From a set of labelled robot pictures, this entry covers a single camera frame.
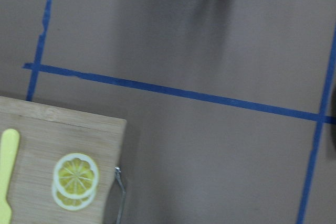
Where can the lemon slice lower front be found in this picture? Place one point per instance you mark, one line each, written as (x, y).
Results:
(76, 175)

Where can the lemon slice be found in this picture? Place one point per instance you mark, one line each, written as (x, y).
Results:
(76, 175)
(70, 204)

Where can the bamboo cutting board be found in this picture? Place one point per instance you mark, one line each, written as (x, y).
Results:
(48, 133)

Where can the lemon slice lower back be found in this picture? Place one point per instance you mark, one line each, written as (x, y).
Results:
(70, 204)

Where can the yellow plastic knife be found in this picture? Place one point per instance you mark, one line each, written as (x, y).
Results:
(9, 147)

